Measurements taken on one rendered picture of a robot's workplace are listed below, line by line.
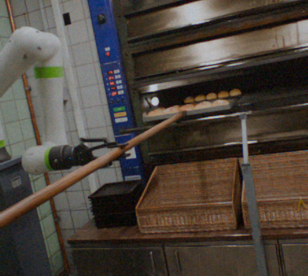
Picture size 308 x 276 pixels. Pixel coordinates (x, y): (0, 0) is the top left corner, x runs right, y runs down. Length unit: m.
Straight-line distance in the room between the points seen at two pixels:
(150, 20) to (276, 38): 0.80
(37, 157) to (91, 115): 1.29
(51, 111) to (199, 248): 1.07
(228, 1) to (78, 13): 1.03
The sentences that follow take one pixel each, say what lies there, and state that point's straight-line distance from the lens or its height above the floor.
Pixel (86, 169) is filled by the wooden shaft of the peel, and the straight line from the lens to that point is 1.01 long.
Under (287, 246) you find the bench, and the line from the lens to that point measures 1.93.
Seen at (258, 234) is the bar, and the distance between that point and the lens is 1.85.
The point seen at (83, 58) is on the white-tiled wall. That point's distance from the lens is 2.60.
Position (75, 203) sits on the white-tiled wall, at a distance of 2.87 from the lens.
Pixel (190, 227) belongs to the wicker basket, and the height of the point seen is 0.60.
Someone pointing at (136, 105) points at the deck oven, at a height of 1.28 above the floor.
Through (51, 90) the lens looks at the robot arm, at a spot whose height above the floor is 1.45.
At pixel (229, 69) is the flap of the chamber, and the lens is 2.13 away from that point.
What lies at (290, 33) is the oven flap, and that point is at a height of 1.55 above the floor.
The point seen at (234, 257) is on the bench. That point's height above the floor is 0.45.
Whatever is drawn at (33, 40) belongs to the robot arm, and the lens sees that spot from 1.30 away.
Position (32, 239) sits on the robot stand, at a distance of 1.69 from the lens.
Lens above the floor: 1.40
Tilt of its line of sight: 6 degrees down
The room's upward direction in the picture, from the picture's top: 11 degrees counter-clockwise
